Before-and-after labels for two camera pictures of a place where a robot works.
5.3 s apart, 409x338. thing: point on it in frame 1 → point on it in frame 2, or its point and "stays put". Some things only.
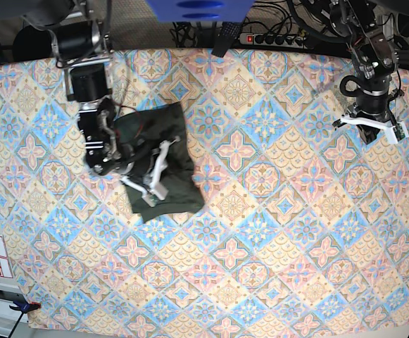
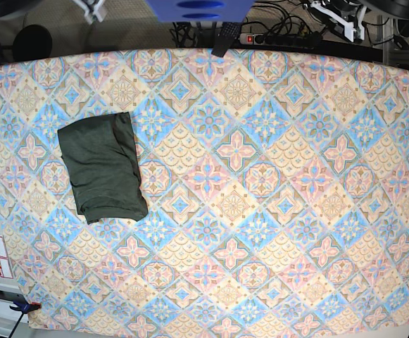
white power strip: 272,39 stays put
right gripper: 376,103 → 348,27
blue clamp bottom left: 25,308 stays put
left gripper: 136,161 → 97,8
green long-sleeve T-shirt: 158,138 → 101,155
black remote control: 230,31 stays put
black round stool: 31,43 stays put
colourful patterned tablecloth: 303,222 stays put
